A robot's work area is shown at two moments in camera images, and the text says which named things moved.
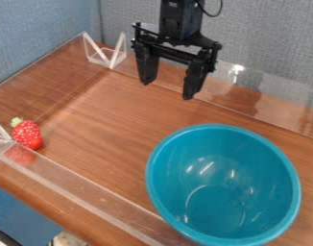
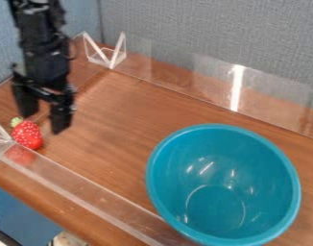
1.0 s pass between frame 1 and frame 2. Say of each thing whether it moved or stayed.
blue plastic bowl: stayed
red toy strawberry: stayed
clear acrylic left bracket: stayed
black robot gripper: moved
